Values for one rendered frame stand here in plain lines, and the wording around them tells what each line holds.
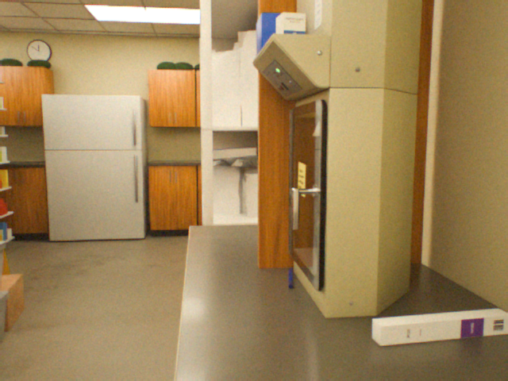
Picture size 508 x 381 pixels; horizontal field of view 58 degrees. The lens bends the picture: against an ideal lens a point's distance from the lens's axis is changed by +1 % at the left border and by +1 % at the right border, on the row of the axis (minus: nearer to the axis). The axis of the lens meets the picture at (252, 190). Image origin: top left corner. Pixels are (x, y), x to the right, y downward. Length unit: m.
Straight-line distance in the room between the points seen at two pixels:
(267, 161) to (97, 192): 4.78
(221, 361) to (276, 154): 0.64
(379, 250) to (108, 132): 5.10
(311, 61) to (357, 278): 0.45
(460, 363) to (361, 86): 0.53
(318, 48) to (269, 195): 0.50
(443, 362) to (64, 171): 5.47
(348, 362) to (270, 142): 0.66
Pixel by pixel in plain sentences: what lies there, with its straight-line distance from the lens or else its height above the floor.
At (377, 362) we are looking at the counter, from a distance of 0.84.
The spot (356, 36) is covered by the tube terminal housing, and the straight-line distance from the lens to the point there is 0.95.
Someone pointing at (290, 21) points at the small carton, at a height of 1.55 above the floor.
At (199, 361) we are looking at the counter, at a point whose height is 0.94.
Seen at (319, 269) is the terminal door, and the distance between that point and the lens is 0.96.
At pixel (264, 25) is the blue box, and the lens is 1.12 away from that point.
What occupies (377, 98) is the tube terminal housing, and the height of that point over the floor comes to 1.39.
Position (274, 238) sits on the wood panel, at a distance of 1.30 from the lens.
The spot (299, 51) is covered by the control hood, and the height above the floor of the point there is 1.48.
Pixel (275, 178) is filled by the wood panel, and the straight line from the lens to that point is 1.27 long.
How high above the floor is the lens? 1.32
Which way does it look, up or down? 7 degrees down
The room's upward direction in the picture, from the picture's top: straight up
